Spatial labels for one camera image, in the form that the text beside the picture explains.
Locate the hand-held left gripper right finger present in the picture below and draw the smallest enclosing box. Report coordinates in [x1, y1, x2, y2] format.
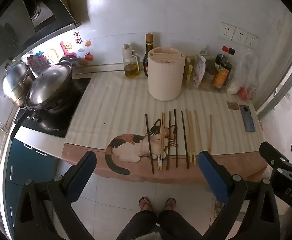
[198, 151, 281, 240]

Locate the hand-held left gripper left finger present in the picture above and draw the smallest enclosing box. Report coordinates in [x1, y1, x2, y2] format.
[12, 151, 97, 240]

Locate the dark wooden chopstick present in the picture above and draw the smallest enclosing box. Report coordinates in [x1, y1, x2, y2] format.
[174, 109, 178, 168]
[166, 110, 172, 170]
[181, 110, 189, 169]
[145, 114, 155, 175]

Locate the patterned-end light chopstick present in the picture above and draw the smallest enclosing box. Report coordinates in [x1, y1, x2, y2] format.
[159, 112, 165, 170]
[157, 112, 164, 170]

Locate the cream utensil holder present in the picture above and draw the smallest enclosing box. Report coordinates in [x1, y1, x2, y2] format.
[147, 47, 186, 102]

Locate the blue smartphone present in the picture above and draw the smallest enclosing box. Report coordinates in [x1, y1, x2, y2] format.
[239, 104, 256, 132]

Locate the brown sandal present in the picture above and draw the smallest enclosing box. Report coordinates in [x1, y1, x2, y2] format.
[138, 196, 153, 212]
[163, 197, 177, 211]

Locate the blue kitchen cabinet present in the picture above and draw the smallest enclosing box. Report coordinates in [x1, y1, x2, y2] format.
[4, 137, 61, 230]

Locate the person's right leg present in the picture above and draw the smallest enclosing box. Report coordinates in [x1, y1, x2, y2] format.
[158, 197, 203, 240]

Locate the person's leg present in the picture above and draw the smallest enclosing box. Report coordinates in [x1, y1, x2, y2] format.
[158, 197, 203, 240]
[116, 196, 159, 240]

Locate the window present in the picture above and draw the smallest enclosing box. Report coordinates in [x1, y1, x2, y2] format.
[256, 27, 292, 155]

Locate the black glass stove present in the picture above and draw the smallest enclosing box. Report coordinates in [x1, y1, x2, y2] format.
[14, 77, 91, 138]

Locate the red item in bag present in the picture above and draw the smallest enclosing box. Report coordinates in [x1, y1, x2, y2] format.
[238, 87, 253, 100]

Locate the person's left leg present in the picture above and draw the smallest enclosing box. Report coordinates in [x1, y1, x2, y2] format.
[116, 196, 159, 240]

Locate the black wok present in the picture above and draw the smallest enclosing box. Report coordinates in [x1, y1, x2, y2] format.
[9, 62, 74, 140]

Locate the cat-printed striped mat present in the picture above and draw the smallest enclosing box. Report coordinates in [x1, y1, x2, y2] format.
[62, 74, 268, 183]

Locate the white fluffy cloth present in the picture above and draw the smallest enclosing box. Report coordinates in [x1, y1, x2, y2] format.
[140, 232, 161, 240]

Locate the white plastic bag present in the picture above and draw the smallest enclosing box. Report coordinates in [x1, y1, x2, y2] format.
[227, 49, 260, 100]

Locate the orange-labelled black-capped bottle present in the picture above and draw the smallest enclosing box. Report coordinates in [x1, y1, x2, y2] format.
[212, 60, 233, 88]

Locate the steel wok lid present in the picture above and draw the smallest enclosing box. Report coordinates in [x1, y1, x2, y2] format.
[28, 64, 73, 105]

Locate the yellow seasoning packet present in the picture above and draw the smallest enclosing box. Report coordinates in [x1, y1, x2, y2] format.
[185, 57, 194, 83]

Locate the white printed paper packet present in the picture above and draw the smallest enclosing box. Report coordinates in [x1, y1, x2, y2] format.
[192, 52, 207, 83]

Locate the red-capped dark bottle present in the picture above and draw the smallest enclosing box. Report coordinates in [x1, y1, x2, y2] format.
[215, 46, 230, 73]

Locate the steel steamer pot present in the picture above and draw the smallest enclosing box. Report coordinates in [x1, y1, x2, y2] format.
[2, 61, 35, 108]

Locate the glass oil dispenser bottle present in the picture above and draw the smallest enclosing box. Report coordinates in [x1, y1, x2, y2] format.
[122, 44, 141, 79]

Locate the colourful trivet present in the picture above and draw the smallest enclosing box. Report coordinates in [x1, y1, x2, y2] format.
[27, 52, 52, 77]

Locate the pink plastic holder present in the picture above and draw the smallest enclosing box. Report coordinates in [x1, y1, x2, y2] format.
[59, 42, 78, 59]

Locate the dark gold-capped sauce bottle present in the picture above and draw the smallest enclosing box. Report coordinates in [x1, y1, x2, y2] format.
[143, 33, 154, 77]

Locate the black range hood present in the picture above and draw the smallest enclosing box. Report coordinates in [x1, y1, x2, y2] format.
[0, 0, 83, 65]

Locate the white wall socket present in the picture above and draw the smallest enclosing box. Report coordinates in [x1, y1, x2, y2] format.
[221, 22, 235, 40]
[245, 33, 260, 47]
[232, 27, 248, 44]

